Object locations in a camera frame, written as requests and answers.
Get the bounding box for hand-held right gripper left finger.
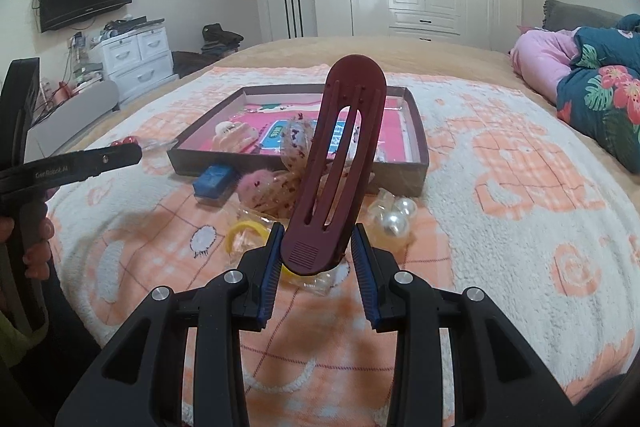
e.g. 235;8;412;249
54;222;287;427

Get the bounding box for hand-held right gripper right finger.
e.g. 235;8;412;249
349;222;582;427

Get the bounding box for yellow hair claw clip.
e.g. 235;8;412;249
279;259;326;279

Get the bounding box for yellow bangle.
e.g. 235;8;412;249
226;219;273;258

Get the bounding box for pearl ball hair tie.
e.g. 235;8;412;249
367;188;418;248

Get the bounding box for dark red hair clip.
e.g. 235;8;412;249
279;53;387;277

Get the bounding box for pink fluffy pompom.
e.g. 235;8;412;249
236;171;293;218

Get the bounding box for shallow brown cardboard box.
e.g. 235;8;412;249
166;84;430;198

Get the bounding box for small blue box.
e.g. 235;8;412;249
192;163;237;200

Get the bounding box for dotted lace hair bow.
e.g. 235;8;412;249
272;113;373;215

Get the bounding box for person's left hand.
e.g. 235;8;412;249
0;187;57;279

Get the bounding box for grey padded chair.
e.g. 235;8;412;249
25;79;121;162

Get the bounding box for clear plastic packet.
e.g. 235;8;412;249
140;137;179;154

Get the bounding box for white drawer cabinet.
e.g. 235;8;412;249
97;24;180;104

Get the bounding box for cream hair claw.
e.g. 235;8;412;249
209;119;259;152

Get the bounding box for black set-top box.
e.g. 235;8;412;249
102;16;166;34

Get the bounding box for dark brown stool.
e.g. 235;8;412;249
172;51;236;78

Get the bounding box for white orange printed blanket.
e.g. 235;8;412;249
47;64;636;427

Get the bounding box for dark clothes pile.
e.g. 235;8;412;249
201;23;245;55

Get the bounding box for bed with tan sheet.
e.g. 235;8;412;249
25;36;640;427

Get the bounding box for pink quilt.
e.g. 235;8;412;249
509;26;581;105

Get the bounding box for grey pillow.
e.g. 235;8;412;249
542;0;626;32

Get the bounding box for black hanging straps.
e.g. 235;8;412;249
281;0;306;39

